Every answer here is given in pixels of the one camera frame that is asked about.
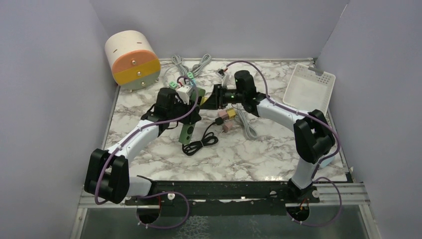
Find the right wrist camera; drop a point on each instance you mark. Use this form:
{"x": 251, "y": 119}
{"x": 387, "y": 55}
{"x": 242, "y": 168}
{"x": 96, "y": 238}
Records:
{"x": 222, "y": 73}

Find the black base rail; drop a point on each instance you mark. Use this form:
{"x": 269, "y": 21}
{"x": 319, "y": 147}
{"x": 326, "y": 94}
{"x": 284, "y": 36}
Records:
{"x": 212, "y": 198}

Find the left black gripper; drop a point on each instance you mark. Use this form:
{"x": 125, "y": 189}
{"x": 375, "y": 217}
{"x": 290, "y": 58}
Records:
{"x": 191, "y": 118}

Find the green power strip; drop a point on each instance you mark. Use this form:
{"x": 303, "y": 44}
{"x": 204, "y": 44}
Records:
{"x": 187, "y": 129}

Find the green plug on black strip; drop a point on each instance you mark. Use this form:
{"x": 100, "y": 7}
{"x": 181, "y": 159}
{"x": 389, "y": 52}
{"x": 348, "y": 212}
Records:
{"x": 173, "y": 85}

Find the white plastic basket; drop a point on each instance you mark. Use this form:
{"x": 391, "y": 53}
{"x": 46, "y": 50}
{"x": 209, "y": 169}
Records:
{"x": 309, "y": 88}

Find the round cream drawer cabinet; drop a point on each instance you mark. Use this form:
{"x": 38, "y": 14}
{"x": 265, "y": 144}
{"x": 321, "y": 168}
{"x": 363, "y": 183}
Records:
{"x": 133, "y": 63}

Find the pink plug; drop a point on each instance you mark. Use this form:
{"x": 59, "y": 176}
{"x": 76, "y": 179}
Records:
{"x": 223, "y": 114}
{"x": 227, "y": 126}

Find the yellow plug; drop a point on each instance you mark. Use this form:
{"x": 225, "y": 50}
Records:
{"x": 231, "y": 113}
{"x": 203, "y": 100}

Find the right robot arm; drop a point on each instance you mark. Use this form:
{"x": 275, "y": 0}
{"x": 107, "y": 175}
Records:
{"x": 313, "y": 137}

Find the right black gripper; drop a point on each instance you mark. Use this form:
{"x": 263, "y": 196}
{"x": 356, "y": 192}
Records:
{"x": 216, "y": 99}

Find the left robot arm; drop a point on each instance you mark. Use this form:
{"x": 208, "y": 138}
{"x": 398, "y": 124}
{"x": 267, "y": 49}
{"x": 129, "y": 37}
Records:
{"x": 107, "y": 177}

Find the light blue small device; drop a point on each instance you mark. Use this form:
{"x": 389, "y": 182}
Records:
{"x": 327, "y": 161}

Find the black power strip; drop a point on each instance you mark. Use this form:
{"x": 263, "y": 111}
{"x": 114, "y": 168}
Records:
{"x": 188, "y": 81}

